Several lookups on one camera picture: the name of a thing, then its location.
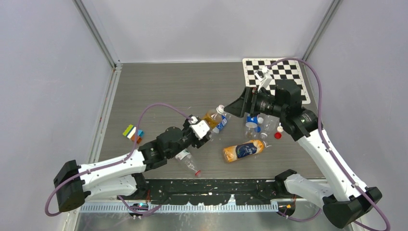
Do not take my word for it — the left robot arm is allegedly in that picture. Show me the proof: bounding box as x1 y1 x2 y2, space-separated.
52 117 212 213

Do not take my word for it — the clear empty plastic bottle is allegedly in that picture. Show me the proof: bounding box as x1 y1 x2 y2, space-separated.
260 115 279 140

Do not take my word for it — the orange blue label bottle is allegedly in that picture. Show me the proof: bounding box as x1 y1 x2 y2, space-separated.
222 140 267 163

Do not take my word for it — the checkerboard calibration mat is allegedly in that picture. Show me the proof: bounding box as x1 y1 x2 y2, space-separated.
242 58 311 104

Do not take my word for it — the purple cable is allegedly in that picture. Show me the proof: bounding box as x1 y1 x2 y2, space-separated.
268 57 391 231
44 103 197 218

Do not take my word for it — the red label water bottle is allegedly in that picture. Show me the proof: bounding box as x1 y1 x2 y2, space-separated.
175 149 202 178

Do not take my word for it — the crushed Pepsi bottle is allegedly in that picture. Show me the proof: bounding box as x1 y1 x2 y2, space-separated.
210 113 231 141

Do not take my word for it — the upright Pepsi bottle blue label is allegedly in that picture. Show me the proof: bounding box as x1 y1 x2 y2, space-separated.
244 114 258 140

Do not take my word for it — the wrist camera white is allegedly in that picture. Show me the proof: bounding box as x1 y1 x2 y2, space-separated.
254 66 272 92
189 120 210 140

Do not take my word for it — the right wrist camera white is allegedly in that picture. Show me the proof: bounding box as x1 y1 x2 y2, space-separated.
254 66 272 92

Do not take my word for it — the aluminium slotted rail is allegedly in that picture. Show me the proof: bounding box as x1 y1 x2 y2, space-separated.
79 202 279 213

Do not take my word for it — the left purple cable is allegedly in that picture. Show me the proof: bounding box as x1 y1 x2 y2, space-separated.
44 103 197 218

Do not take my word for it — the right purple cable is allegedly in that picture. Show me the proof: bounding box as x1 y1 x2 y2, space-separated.
268 57 391 231

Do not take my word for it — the yellow red label bottle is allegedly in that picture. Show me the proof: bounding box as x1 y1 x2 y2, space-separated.
202 108 223 130

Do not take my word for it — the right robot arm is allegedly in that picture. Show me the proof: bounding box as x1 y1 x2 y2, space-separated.
225 80 382 229

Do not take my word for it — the colourful toy brick stack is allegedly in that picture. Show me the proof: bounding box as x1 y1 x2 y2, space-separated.
122 124 144 144

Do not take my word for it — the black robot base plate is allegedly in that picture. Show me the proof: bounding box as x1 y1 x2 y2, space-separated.
122 179 293 205

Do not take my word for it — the red bottle cap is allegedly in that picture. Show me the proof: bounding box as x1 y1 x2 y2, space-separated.
274 132 282 139

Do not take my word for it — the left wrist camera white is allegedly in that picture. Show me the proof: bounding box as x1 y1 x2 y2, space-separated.
189 120 210 140

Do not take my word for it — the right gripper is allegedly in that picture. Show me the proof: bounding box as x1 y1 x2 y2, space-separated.
224 86 286 118

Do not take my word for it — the white QR bottle cap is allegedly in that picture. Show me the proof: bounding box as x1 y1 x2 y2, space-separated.
216 105 225 115

